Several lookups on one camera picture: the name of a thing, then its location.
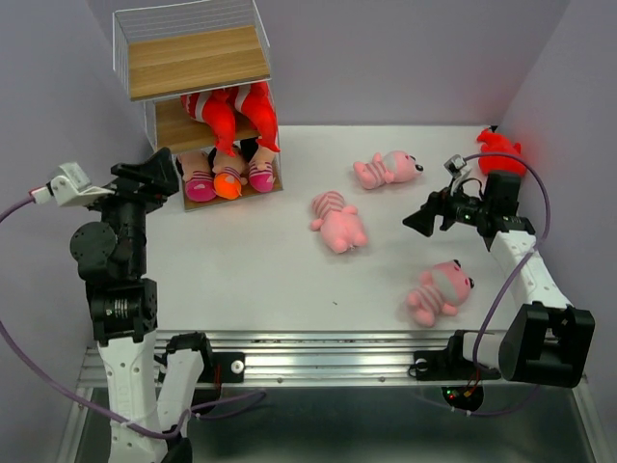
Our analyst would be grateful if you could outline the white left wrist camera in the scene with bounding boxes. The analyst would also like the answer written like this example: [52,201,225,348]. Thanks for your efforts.
[29,162,114,207]

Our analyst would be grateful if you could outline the red whale plush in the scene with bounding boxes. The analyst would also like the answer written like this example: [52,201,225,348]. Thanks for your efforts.
[229,81,280,153]

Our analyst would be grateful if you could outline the boy doll magenta striped shirt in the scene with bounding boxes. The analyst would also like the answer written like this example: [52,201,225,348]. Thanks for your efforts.
[240,138,276,193]

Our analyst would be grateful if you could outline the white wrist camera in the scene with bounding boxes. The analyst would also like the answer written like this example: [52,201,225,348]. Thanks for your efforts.
[443,154,471,190]
[29,162,114,207]

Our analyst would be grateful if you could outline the boy doll magenta pants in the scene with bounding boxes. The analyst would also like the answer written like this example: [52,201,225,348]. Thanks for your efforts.
[176,150,216,203]

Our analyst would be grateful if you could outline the red shark plush mouth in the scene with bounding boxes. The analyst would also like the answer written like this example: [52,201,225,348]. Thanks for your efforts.
[180,89,236,157]

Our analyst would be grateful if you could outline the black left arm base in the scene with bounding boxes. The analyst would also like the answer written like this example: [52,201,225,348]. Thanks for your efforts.
[198,351,246,386]

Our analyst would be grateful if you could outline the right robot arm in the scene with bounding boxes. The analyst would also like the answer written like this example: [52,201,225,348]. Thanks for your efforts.
[403,171,595,389]

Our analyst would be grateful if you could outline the large pink striped pig plush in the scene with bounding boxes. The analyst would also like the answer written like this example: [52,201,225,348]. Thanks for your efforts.
[309,190,368,254]

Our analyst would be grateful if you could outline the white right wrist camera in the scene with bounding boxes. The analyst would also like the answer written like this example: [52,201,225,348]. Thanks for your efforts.
[443,154,471,190]

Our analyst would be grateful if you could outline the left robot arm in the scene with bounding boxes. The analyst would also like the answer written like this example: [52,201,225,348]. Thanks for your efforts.
[69,148,215,462]

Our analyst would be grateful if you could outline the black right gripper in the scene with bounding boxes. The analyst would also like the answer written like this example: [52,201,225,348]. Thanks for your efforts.
[401,177,491,236]

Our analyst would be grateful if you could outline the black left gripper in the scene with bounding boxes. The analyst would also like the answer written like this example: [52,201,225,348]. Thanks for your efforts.
[85,144,181,269]

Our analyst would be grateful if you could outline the boy doll orange pants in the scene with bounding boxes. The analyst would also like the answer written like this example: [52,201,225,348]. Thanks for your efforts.
[208,144,248,200]

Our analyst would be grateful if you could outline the pink pig plush bottom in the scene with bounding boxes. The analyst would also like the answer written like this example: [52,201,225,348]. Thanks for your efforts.
[406,259,475,328]

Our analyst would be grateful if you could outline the pink pig plush top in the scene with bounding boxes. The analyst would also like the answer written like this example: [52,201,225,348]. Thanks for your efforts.
[353,150,424,190]

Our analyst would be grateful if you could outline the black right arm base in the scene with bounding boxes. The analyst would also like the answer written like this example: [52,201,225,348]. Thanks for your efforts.
[408,330,501,415]

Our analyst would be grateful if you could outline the white wire wooden shelf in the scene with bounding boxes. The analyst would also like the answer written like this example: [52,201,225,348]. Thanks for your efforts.
[112,1,282,210]

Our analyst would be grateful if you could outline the red plush corner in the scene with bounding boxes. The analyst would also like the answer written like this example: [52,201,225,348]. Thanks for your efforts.
[476,128,527,177]

